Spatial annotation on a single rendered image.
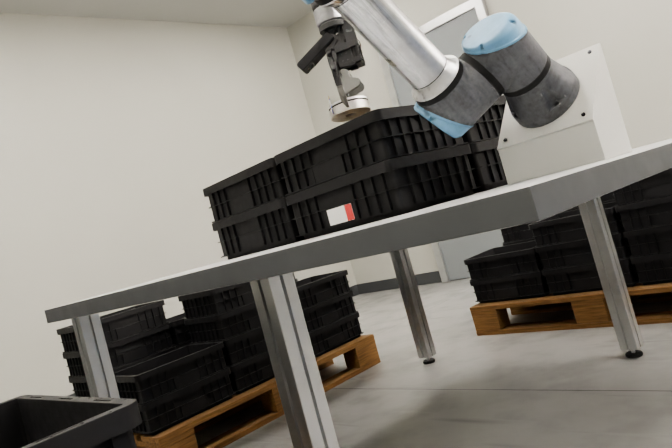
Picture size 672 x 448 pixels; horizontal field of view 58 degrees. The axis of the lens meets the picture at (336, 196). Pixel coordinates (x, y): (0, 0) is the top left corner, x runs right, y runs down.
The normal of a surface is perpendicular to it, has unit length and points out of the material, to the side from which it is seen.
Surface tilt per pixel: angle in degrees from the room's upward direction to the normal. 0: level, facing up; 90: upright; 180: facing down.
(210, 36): 90
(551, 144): 90
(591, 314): 90
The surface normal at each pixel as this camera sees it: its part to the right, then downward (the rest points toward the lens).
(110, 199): 0.67, -0.22
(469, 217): -0.69, 0.15
